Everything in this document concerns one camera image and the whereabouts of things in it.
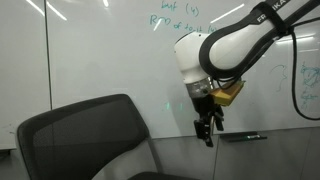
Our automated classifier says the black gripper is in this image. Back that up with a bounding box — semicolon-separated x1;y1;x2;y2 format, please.
191;94;225;148

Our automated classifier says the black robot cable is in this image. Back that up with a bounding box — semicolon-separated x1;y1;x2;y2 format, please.
289;19;320;122

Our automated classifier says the white whiteboard side panel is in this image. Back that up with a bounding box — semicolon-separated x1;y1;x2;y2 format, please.
0;0;53;151

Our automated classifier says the yellow wrist camera mount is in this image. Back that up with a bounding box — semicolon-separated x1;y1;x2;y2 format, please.
209;79;247;108

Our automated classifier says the green and white marker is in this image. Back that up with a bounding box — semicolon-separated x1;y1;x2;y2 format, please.
246;133;268;141

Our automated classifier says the black marker tray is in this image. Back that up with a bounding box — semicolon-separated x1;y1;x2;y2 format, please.
219;131;268;144

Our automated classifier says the black office chair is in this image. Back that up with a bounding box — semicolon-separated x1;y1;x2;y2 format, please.
16;93;201;180

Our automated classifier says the large white whiteboard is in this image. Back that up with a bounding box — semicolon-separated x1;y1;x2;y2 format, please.
44;0;320;140

